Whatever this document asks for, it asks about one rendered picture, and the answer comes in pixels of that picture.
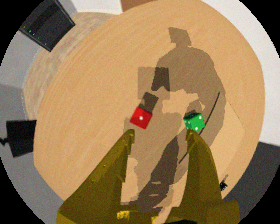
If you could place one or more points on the green die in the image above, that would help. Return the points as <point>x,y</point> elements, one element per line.
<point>194,121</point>

